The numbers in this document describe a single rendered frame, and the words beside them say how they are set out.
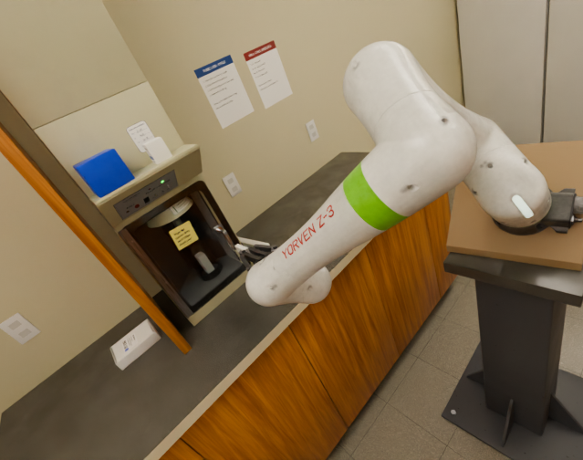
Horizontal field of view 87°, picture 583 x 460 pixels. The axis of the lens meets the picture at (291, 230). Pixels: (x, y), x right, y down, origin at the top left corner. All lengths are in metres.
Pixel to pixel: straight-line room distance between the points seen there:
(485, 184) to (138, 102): 0.95
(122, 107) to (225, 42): 0.80
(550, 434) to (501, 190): 1.22
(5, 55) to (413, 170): 0.93
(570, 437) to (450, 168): 1.51
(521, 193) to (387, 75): 0.42
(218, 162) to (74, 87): 0.77
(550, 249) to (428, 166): 0.64
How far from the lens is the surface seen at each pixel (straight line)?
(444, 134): 0.45
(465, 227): 1.08
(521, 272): 1.03
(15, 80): 1.04
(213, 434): 1.17
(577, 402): 1.90
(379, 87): 0.52
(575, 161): 1.08
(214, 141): 1.61
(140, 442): 1.10
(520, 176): 0.83
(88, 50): 1.07
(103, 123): 1.04
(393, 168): 0.45
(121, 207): 0.98
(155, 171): 0.94
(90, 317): 1.61
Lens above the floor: 1.66
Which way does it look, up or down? 30 degrees down
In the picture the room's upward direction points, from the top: 25 degrees counter-clockwise
